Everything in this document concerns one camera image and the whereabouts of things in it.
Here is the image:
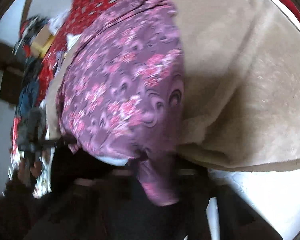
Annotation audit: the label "purple floral shirt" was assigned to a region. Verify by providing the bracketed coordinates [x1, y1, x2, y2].
[56, 0, 184, 206]

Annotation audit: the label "pile of clothes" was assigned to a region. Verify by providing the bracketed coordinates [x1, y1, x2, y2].
[12, 15, 47, 117]

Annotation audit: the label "person left hand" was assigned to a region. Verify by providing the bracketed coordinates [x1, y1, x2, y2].
[17, 158, 42, 185]

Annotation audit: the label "yellow cardboard box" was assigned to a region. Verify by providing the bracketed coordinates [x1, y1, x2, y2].
[30, 24, 55, 59]

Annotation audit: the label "white paper sheets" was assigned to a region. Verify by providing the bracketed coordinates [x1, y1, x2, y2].
[47, 10, 82, 52]

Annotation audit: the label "red penguin pattern quilt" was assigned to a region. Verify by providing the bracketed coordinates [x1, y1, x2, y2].
[9, 0, 161, 198]

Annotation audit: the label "beige fleece blanket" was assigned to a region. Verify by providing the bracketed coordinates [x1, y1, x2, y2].
[46, 0, 300, 171]

